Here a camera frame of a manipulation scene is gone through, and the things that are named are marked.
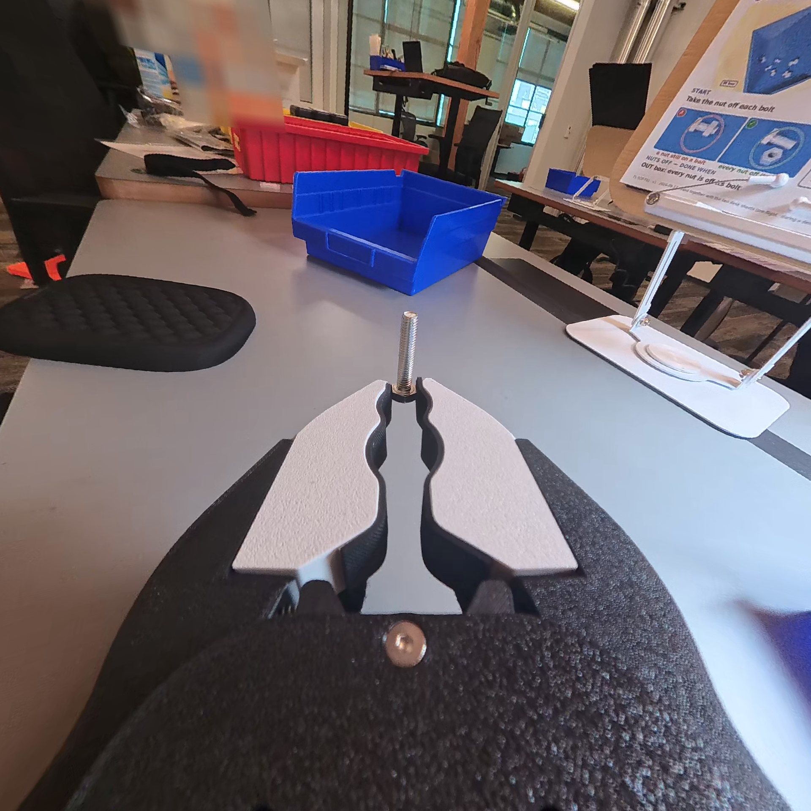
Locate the wooden standing desk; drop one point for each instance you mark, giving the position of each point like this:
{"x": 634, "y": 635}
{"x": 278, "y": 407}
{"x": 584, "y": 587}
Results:
{"x": 431, "y": 79}

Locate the small orange object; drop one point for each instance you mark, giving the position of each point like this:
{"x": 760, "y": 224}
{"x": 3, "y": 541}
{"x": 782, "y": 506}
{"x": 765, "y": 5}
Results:
{"x": 38, "y": 268}

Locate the black computer monitor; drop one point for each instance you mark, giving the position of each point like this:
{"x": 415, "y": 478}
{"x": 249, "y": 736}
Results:
{"x": 621, "y": 95}

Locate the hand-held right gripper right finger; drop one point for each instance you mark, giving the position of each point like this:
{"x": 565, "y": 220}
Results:
{"x": 501, "y": 501}

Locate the black backpack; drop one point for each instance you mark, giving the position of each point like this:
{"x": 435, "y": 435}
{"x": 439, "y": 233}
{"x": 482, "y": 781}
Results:
{"x": 463, "y": 74}

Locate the printed instruction sheet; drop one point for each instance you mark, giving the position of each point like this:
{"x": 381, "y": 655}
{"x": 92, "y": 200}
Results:
{"x": 735, "y": 127}

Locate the red plastic bin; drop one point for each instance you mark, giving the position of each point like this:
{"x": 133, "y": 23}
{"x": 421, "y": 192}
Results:
{"x": 330, "y": 152}

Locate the black mesh office chair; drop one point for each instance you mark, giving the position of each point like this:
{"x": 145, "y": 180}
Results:
{"x": 51, "y": 127}

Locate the black wrist rest pad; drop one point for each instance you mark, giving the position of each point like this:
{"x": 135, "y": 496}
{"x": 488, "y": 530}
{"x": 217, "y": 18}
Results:
{"x": 127, "y": 323}

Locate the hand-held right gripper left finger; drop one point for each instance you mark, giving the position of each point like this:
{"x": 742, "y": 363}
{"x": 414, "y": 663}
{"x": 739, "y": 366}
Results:
{"x": 311, "y": 501}

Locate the light wooden board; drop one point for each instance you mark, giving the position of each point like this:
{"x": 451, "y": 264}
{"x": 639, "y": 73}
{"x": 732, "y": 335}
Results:
{"x": 190, "y": 190}

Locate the thin steel screw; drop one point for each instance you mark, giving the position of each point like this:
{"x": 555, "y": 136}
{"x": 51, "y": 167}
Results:
{"x": 407, "y": 352}

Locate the white document stand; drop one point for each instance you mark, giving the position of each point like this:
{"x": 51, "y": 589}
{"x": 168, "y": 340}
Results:
{"x": 684, "y": 374}

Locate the wooden office desk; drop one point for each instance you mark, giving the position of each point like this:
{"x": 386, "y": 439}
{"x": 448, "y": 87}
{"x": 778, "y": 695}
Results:
{"x": 596, "y": 218}

